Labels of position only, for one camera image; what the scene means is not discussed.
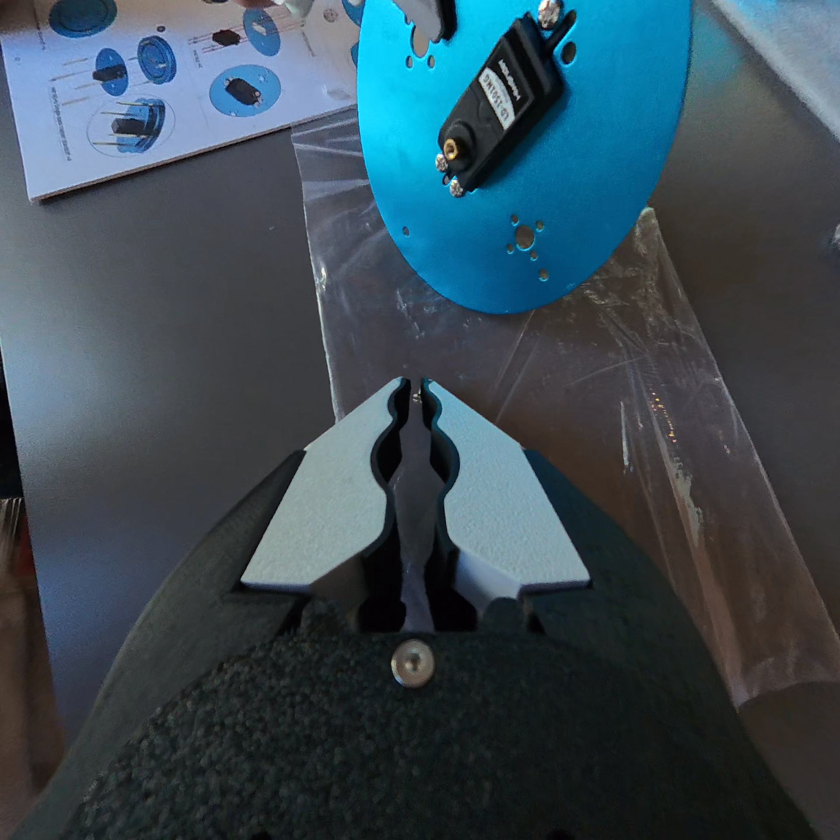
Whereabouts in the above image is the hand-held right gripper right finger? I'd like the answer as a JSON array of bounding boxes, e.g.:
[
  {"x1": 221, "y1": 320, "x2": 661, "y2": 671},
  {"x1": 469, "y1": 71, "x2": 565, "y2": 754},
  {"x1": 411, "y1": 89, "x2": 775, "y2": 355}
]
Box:
[{"x1": 420, "y1": 379, "x2": 592, "y2": 616}]

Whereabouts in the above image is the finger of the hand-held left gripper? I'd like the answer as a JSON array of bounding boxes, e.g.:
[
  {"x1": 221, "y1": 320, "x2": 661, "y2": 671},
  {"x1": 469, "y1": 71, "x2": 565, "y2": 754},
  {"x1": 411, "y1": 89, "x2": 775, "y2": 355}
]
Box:
[{"x1": 394, "y1": 0, "x2": 458, "y2": 42}]

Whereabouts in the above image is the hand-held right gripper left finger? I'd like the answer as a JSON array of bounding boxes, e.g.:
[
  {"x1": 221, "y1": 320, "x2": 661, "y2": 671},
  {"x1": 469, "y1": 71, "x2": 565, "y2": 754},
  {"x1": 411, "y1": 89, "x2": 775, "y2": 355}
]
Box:
[{"x1": 241, "y1": 377, "x2": 411, "y2": 588}]

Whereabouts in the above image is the black servo motor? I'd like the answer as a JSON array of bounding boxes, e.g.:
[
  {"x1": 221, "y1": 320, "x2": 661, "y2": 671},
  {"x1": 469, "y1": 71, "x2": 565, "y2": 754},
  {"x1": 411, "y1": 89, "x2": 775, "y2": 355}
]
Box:
[{"x1": 437, "y1": 15, "x2": 567, "y2": 193}]

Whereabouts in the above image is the blue round metal plate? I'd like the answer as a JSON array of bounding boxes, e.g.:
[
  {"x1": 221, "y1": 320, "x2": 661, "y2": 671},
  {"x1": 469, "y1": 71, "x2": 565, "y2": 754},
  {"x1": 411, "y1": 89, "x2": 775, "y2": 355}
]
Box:
[{"x1": 356, "y1": 0, "x2": 695, "y2": 318}]

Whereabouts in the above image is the dark grey desk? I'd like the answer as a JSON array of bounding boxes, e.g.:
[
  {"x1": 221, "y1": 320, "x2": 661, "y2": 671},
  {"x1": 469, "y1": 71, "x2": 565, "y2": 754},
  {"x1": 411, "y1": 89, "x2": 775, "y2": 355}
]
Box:
[{"x1": 0, "y1": 0, "x2": 840, "y2": 840}]

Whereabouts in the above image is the clear plastic bag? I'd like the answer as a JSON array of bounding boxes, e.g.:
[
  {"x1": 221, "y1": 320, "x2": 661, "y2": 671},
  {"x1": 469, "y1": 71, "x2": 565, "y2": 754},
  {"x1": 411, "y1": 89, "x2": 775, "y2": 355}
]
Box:
[{"x1": 290, "y1": 120, "x2": 840, "y2": 711}]

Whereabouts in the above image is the white instruction sheet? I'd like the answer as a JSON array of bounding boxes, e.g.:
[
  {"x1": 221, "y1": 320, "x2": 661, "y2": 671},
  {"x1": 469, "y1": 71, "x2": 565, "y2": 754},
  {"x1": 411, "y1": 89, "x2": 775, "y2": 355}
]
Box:
[{"x1": 0, "y1": 0, "x2": 366, "y2": 206}]

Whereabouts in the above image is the white foam sheet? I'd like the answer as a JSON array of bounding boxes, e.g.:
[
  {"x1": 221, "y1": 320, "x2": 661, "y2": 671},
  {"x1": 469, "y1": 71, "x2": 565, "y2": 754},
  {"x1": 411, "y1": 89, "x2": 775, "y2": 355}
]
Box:
[{"x1": 712, "y1": 0, "x2": 840, "y2": 133}]

